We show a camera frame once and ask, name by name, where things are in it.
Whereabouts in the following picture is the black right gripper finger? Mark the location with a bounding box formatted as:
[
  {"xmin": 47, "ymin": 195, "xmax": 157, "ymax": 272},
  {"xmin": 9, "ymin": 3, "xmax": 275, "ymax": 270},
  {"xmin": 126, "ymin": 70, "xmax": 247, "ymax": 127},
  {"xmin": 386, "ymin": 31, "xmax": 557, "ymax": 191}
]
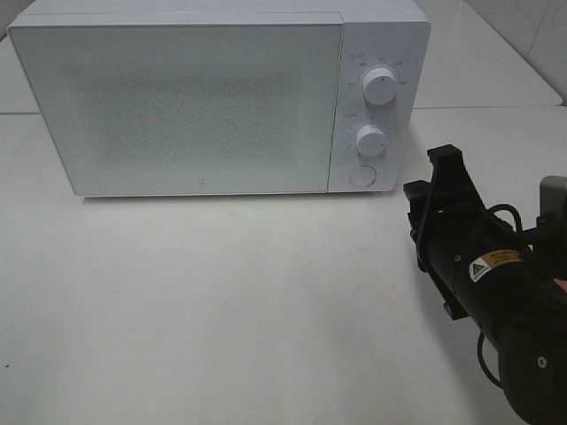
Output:
[
  {"xmin": 427, "ymin": 144, "xmax": 465, "ymax": 186},
  {"xmin": 403, "ymin": 180, "xmax": 431, "ymax": 199}
]

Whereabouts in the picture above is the lower white microwave knob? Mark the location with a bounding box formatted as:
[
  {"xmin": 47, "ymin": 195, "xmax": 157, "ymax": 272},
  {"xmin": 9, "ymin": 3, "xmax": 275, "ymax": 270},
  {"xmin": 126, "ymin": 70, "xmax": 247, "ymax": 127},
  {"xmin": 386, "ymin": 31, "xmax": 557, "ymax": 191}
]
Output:
[{"xmin": 355, "ymin": 125, "xmax": 386, "ymax": 158}]

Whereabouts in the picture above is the white microwave oven body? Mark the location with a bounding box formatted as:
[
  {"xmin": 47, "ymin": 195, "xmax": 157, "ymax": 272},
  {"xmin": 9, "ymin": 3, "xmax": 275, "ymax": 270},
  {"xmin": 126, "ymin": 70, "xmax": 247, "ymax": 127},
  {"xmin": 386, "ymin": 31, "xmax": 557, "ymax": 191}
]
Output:
[{"xmin": 8, "ymin": 1, "xmax": 431, "ymax": 197}]

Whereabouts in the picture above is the round white door button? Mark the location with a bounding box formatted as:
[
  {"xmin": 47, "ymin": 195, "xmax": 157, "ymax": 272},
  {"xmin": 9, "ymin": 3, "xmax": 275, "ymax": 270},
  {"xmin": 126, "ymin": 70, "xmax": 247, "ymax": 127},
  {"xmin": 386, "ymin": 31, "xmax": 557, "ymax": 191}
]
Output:
[{"xmin": 348, "ymin": 166, "xmax": 377, "ymax": 188}]

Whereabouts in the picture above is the white microwave door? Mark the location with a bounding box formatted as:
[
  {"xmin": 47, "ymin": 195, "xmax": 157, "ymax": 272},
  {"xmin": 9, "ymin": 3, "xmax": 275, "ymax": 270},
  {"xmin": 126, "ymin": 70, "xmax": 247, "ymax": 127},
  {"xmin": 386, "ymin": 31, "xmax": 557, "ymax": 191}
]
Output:
[{"xmin": 11, "ymin": 25, "xmax": 342, "ymax": 197}]

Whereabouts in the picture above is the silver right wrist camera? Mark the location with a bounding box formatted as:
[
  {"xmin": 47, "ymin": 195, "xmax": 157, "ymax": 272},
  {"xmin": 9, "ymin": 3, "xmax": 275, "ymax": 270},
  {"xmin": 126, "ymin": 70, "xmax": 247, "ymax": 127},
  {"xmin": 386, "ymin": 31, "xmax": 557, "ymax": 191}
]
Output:
[{"xmin": 536, "ymin": 175, "xmax": 567, "ymax": 228}]

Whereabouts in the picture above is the upper white microwave knob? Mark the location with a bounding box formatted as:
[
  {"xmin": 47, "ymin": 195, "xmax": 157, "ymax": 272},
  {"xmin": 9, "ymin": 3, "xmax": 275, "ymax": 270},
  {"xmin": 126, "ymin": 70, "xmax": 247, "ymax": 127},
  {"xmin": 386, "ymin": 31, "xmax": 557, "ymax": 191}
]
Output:
[{"xmin": 361, "ymin": 65, "xmax": 400, "ymax": 105}]

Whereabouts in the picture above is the white microwave knob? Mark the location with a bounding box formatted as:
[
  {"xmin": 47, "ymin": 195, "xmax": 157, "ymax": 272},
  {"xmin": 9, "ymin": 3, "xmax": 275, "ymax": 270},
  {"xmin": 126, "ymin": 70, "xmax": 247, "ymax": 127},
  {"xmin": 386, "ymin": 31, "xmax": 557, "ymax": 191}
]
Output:
[
  {"xmin": 355, "ymin": 125, "xmax": 386, "ymax": 158},
  {"xmin": 361, "ymin": 65, "xmax": 400, "ymax": 105}
]

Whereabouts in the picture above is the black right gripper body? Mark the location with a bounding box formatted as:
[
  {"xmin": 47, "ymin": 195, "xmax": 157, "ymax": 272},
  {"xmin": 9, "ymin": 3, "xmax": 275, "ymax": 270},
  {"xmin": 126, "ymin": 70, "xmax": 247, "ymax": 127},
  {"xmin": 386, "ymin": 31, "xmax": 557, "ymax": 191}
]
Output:
[{"xmin": 408, "ymin": 181, "xmax": 514, "ymax": 322}]

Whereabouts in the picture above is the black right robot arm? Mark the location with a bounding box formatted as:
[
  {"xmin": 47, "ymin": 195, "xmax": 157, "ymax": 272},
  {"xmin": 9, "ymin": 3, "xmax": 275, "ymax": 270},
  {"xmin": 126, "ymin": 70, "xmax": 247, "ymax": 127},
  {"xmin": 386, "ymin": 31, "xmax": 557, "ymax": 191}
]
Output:
[{"xmin": 403, "ymin": 145, "xmax": 566, "ymax": 424}]

